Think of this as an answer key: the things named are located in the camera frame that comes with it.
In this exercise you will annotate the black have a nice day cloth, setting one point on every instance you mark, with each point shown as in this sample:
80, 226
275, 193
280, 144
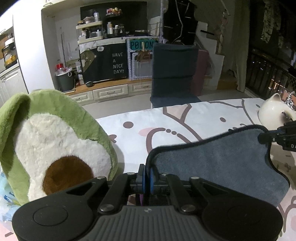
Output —
106, 62

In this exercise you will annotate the grey trash bin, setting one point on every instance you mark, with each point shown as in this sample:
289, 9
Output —
65, 80

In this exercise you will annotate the green avocado plush toy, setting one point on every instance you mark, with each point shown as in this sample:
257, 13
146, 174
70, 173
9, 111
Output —
50, 143

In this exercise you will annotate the clear plastic tissue pack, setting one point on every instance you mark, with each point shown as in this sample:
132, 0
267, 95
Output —
5, 199

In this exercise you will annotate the teal poison sign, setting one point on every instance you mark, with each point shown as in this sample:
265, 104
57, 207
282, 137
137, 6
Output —
141, 44

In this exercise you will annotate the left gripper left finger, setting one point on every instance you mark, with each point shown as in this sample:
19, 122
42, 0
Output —
140, 179

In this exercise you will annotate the white kitchen cabinets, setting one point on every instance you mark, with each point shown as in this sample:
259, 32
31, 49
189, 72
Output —
11, 83

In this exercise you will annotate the white two tier shelf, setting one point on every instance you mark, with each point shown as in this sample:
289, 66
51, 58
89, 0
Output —
88, 31

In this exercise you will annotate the purple and grey towel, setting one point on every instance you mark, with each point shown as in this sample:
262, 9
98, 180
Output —
234, 159

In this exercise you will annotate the white drawer cabinet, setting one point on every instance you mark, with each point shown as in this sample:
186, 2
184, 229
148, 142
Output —
110, 90

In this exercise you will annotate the dark blue chair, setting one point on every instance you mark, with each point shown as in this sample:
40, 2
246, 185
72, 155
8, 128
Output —
173, 69

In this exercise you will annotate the white cat ceramic holder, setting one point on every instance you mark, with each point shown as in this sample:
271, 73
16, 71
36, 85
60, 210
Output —
275, 112

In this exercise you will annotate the black hanging jacket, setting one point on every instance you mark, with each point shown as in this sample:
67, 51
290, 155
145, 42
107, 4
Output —
179, 23

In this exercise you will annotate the maroon cushion chair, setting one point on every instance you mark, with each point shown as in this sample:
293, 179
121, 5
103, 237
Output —
202, 65

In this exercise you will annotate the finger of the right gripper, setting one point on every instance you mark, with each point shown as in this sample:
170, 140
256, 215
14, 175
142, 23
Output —
268, 137

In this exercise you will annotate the cartoon rabbit tablecloth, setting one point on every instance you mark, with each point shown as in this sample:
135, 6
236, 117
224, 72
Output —
135, 133

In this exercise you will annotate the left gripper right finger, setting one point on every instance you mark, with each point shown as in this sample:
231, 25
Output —
153, 176

